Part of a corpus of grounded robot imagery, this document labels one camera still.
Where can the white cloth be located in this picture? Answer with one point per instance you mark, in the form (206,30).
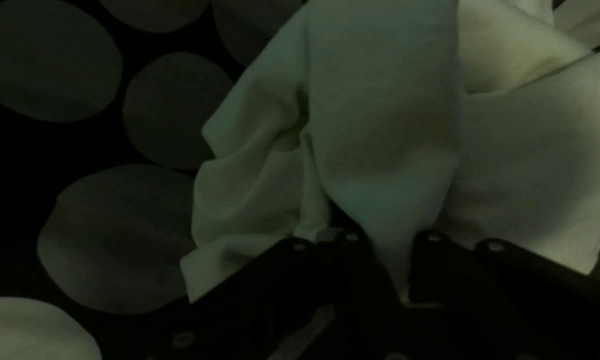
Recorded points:
(381,121)

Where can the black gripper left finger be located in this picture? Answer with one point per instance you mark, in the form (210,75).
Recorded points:
(356,273)

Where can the black sheet with grey dots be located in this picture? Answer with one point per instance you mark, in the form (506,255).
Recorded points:
(21,187)

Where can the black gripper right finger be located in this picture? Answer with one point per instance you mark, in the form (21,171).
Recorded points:
(436,267)

